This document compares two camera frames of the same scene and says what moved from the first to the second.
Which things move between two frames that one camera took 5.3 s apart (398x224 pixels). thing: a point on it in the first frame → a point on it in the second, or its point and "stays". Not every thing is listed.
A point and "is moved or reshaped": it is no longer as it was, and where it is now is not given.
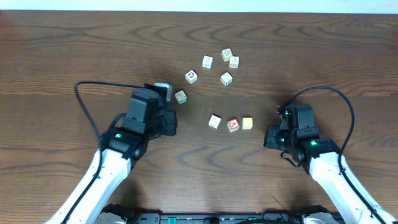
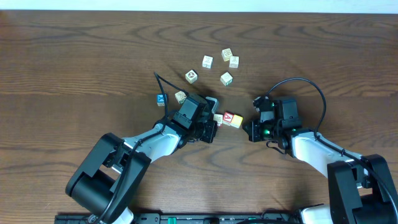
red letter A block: [233, 125] → [227, 118]
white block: [208, 62] stays
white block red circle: [191, 76] stays
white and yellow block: [247, 123] is moved or reshaped
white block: [234, 61] stays
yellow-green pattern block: [226, 53] stays
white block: [214, 121] stays
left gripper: [171, 121] → [211, 140]
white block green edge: [181, 97] stays
